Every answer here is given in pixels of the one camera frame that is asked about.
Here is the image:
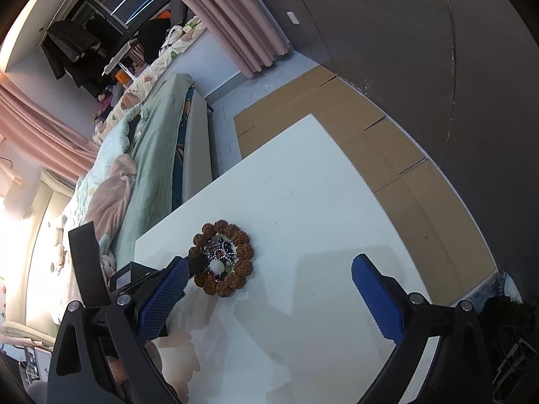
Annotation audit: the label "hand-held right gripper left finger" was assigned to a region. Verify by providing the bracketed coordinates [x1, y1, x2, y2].
[45, 256, 190, 404]

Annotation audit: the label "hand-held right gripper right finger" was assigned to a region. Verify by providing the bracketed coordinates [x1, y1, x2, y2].
[351, 254, 494, 404]

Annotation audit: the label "pile of mixed beaded bracelets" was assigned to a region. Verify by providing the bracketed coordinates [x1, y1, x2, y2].
[203, 238, 237, 281]

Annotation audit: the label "dark brown wardrobe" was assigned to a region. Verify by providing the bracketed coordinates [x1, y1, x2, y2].
[253, 0, 539, 304]

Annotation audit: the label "pink curtain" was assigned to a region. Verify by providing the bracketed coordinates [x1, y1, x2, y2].
[0, 71, 100, 178]
[152, 0, 292, 79]

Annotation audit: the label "pile of plush toys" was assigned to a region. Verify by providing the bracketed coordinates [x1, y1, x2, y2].
[93, 83, 118, 115]

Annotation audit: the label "dark hanging clothes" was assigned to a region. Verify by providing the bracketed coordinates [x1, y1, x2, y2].
[41, 18, 107, 90]

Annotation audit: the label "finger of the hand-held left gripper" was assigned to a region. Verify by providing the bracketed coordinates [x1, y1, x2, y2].
[186, 252, 211, 279]
[68, 221, 111, 309]

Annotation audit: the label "floral window seat cushion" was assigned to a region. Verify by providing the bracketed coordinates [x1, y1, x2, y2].
[93, 16, 208, 144]

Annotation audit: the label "pale green floral quilt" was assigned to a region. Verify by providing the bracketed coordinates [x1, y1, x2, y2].
[63, 104, 151, 236]

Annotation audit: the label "cartoon printed mattress cover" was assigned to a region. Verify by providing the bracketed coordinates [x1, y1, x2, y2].
[172, 88, 195, 212]

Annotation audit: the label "white lamp stand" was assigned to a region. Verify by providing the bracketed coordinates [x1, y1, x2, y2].
[103, 39, 140, 77]

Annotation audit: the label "black bag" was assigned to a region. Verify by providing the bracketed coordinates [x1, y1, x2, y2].
[138, 18, 174, 65]

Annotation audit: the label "beige padded headboard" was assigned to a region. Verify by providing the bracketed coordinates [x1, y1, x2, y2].
[23, 168, 81, 339]

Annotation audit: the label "pink floral fleece blanket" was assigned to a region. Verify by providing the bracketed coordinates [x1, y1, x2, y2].
[85, 155, 138, 237]

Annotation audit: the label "person's left hand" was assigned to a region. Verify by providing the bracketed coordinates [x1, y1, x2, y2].
[105, 340, 167, 393]

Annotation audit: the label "beige bed base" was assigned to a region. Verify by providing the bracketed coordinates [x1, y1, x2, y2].
[181, 88, 220, 210]

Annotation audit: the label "bed with green sheet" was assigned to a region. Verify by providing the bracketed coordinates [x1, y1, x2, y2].
[63, 73, 220, 262]

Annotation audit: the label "brown wooden bead bracelet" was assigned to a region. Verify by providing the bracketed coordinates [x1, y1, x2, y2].
[188, 220, 255, 299]

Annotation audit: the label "flattened cardboard sheet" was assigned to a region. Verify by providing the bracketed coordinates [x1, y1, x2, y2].
[233, 65, 500, 304]

